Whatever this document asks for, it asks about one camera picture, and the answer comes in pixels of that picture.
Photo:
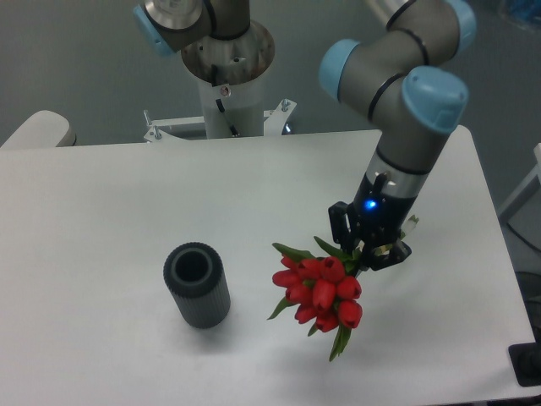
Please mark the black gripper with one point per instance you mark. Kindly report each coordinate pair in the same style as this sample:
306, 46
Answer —
374, 219

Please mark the red tulip bouquet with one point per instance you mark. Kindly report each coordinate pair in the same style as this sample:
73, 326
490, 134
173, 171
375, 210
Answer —
325, 290

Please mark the grey robot arm, blue caps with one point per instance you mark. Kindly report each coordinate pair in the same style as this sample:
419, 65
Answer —
396, 82

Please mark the dark grey ribbed vase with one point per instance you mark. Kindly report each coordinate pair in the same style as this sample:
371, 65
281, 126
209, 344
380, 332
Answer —
195, 277

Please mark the black device at table edge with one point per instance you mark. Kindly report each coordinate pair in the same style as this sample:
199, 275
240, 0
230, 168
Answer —
525, 359

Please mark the beige chair back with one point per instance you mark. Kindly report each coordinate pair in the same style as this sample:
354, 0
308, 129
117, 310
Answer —
43, 129

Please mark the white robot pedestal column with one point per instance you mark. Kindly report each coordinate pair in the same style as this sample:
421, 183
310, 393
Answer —
234, 70

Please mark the white pedestal base bracket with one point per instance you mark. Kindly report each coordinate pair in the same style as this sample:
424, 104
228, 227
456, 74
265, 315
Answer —
221, 121

